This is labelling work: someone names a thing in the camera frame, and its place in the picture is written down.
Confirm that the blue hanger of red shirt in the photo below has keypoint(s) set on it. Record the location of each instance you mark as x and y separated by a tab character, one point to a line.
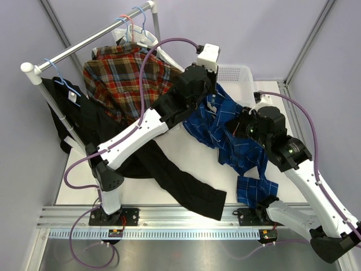
123	29

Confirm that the white slotted cable duct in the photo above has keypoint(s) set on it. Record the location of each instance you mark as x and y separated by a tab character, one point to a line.
155	234

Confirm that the blue hanger of white shirt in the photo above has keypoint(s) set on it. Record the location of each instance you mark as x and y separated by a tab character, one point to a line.
143	31

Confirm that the blue plaid shirt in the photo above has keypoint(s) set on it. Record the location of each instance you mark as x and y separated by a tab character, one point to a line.
247	158

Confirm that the white plastic basket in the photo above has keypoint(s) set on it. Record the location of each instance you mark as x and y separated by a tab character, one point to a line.
237	81

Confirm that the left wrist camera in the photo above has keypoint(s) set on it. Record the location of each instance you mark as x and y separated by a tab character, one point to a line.
207	56

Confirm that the red brown plaid shirt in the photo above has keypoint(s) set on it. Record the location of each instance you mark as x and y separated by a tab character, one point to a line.
112	80

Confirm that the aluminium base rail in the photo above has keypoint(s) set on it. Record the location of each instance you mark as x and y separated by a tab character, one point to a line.
150	216

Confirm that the blue hanger of black shirt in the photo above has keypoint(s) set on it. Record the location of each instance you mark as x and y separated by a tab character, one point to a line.
73	94

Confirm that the pink hanger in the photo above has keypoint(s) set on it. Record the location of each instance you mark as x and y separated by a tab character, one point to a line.
124	17

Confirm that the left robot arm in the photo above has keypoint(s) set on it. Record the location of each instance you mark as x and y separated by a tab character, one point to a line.
183	98

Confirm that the white shirt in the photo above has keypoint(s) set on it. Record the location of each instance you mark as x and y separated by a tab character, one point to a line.
140	40

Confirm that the grey black checked shirt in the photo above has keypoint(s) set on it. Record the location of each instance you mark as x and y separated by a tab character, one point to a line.
122	41

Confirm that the white and steel clothes rack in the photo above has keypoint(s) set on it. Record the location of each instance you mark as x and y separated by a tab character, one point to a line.
33	72

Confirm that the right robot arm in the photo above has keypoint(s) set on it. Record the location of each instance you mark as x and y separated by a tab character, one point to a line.
333	230

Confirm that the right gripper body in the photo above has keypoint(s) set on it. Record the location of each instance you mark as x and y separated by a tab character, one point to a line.
247	127

